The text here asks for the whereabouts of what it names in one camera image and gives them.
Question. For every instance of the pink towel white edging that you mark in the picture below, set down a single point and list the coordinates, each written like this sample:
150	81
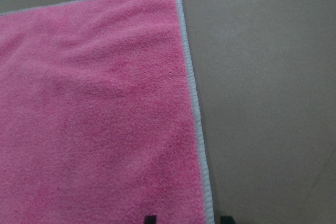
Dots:
100	119

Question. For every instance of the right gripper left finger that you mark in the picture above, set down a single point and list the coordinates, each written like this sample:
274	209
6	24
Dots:
151	219

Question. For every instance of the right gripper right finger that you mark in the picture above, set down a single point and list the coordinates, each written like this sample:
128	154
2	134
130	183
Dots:
227	220

